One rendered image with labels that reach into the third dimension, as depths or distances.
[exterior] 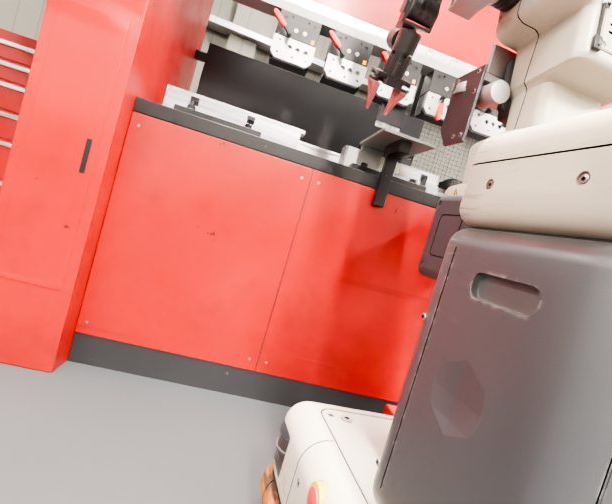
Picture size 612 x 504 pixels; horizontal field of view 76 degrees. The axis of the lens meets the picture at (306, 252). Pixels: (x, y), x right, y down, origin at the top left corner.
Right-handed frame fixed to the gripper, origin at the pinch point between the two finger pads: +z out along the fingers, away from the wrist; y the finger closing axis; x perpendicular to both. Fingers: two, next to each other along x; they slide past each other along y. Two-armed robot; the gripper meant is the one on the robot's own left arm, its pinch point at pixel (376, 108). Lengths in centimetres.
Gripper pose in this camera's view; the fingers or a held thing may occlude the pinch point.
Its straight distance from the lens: 115.9
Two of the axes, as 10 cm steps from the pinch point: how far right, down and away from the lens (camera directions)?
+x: 0.8, 5.4, -8.4
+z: -3.5, 8.0, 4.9
